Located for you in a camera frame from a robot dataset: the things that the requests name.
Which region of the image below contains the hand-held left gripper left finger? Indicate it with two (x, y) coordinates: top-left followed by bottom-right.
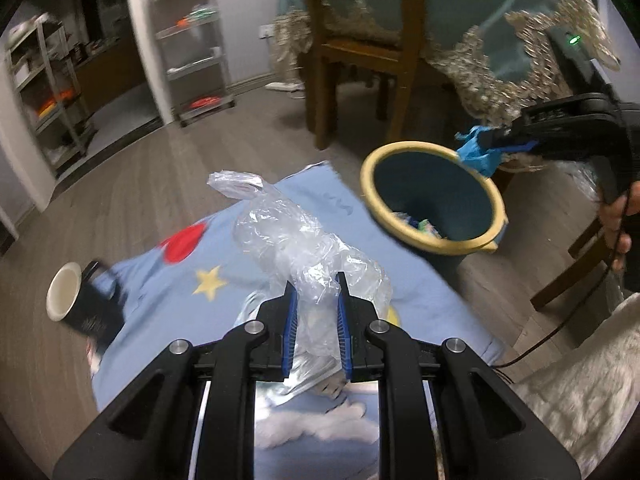
(52, 280), (301, 480)

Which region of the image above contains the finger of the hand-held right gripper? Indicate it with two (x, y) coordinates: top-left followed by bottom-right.
(495, 142), (540, 158)
(492, 122), (538, 145)

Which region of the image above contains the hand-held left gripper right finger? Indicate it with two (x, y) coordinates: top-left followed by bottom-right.
(336, 271), (583, 480)

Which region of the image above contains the blue wrapper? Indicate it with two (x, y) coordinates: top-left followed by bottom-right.
(455, 126), (502, 178)

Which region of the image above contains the blue bin with yellow rim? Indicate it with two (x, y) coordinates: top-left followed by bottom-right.
(360, 141), (510, 271)

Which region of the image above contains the clear plastic bag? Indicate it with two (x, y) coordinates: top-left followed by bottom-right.
(207, 170), (393, 361)

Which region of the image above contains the person's right hand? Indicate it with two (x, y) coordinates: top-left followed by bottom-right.
(597, 192), (633, 273)

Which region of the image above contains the table with lace cloth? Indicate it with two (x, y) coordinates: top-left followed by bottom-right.
(272, 0), (623, 126)

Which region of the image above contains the wooden chair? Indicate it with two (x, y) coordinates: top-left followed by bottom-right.
(299, 0), (431, 153)
(530, 160), (626, 312)

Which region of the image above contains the black ceramic mug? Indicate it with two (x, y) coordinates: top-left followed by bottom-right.
(46, 259), (126, 348)

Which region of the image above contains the white power strip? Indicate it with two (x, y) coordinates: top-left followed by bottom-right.
(264, 80), (307, 98)

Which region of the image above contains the white fluffy blanket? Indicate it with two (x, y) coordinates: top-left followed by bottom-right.
(515, 292), (640, 466)

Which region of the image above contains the grey shelf rack on wheels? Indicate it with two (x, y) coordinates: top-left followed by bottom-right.
(142, 0), (236, 126)

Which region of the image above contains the brown kitchen cabinet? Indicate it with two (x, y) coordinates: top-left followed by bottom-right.
(75, 35), (146, 106)

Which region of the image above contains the metal shelf rack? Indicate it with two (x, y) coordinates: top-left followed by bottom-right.
(5, 20), (96, 171)

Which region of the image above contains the black cable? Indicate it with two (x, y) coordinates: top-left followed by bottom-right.
(492, 160), (632, 370)

